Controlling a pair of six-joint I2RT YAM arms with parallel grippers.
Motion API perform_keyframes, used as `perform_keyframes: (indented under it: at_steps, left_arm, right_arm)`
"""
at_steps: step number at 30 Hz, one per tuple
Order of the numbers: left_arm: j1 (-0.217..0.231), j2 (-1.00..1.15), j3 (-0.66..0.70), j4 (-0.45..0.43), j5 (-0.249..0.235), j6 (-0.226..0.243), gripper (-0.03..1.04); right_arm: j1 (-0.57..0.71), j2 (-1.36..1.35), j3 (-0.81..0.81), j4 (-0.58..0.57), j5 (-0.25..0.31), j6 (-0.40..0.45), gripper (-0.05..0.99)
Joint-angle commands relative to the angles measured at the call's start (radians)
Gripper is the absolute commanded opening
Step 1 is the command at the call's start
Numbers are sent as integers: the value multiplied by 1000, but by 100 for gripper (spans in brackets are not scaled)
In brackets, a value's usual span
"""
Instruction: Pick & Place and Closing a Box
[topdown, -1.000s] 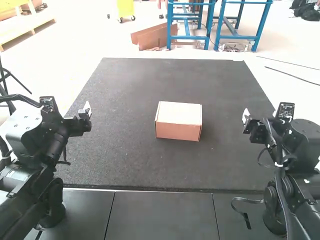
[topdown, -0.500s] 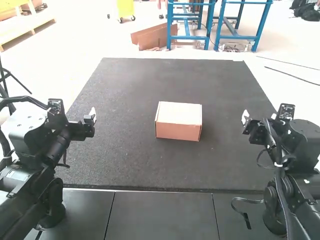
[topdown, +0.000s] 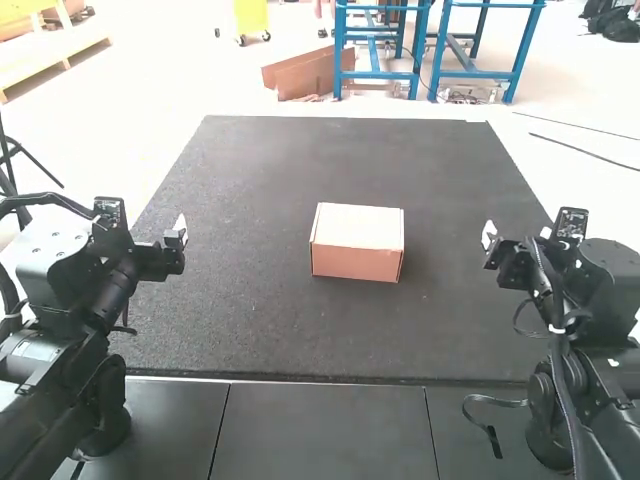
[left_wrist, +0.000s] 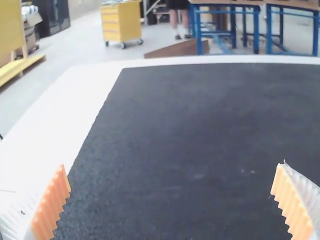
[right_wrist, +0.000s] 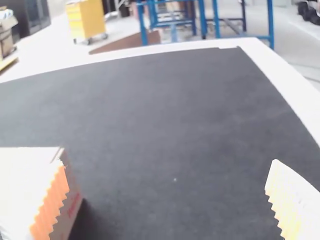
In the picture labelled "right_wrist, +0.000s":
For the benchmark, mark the flat brown cardboard sheet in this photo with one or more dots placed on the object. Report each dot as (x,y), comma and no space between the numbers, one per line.
(125,42)

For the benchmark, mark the cardboard box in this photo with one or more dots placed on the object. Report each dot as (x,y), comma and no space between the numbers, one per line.
(20,165)

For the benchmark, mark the blue metal frame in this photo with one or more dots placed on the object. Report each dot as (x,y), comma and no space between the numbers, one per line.
(269,22)
(172,23)

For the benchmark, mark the black mat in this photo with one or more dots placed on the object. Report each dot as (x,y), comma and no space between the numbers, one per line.
(162,112)

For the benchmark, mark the wooden pallet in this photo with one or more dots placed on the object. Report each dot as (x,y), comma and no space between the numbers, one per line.
(8,62)

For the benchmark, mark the black bags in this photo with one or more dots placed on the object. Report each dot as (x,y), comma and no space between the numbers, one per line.
(310,12)

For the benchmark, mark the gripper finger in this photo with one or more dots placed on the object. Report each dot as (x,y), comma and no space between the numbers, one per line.
(42,207)
(297,207)

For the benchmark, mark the yellow wheeled cart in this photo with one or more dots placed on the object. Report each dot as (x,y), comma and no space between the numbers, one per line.
(86,20)

